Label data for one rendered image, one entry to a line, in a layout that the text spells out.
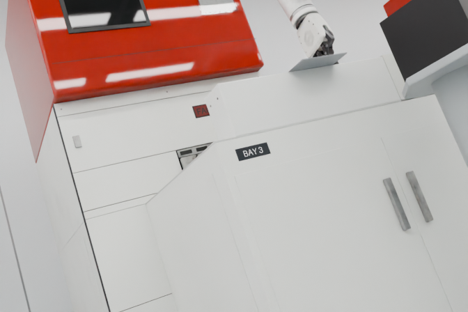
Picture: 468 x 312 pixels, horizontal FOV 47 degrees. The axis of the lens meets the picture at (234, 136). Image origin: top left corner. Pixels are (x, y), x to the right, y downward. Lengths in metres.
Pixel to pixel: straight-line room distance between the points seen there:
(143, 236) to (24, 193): 1.60
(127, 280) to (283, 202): 0.68
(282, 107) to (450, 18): 0.45
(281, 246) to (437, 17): 0.66
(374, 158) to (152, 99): 0.85
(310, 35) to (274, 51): 2.62
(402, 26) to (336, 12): 3.31
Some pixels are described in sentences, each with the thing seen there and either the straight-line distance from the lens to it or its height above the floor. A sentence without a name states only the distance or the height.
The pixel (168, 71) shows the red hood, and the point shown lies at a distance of 1.97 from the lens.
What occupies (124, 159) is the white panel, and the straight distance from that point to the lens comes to 1.85.
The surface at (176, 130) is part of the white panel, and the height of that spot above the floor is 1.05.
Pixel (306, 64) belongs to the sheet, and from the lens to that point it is 1.43.
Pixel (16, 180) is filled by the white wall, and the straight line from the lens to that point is 3.33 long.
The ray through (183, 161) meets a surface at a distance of 1.89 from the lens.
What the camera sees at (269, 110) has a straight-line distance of 1.35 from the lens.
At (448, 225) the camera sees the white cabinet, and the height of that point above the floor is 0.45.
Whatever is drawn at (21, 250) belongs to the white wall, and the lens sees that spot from 3.25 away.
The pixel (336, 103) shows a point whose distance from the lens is 1.47.
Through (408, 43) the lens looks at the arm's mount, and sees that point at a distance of 1.47.
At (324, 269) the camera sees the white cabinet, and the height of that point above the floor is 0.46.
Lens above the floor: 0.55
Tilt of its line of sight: 12 degrees up
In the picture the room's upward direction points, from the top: 19 degrees counter-clockwise
